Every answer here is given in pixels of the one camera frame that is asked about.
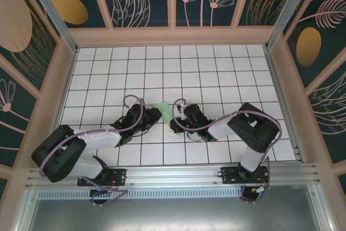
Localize green cloth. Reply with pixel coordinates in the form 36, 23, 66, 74
152, 101, 181, 137

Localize perforated metal cable duct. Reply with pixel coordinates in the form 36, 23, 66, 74
37, 189, 244, 200

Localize aluminium side rail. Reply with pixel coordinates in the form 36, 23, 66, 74
263, 45, 303, 162
43, 48, 79, 167

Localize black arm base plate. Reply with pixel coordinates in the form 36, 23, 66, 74
221, 166, 270, 185
77, 167, 127, 187

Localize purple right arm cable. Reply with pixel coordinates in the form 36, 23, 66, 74
172, 98, 283, 204

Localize small connector with wires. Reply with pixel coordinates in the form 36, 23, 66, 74
250, 181, 271, 194
90, 187, 114, 196

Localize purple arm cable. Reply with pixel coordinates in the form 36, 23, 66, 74
172, 98, 283, 204
39, 95, 145, 207

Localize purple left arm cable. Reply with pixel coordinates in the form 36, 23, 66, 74
39, 95, 145, 207

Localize aluminium frame post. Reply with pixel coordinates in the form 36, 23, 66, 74
23, 0, 78, 53
265, 0, 311, 51

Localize grey metal sheet panel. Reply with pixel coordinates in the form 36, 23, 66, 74
16, 184, 332, 231

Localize aluminium mounting rail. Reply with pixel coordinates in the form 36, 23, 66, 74
25, 162, 321, 188

